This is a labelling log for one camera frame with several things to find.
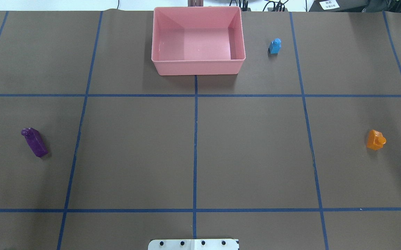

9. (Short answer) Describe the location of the grey usb hub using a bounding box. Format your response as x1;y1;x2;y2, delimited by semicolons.
264;5;288;12

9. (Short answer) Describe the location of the white metal mounting plate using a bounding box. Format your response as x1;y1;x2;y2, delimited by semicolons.
148;239;240;250

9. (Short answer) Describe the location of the aluminium frame post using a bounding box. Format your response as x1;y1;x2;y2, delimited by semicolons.
188;0;204;7

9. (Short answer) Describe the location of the purple block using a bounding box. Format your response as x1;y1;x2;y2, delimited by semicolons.
21;128;49;158

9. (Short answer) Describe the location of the pink plastic box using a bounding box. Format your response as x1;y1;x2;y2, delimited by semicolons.
151;6;246;76

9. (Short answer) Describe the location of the orange block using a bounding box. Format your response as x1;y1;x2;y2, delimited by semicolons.
366;130;387;150

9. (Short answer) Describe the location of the blue block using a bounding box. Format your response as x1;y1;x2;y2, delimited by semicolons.
268;38;282;55

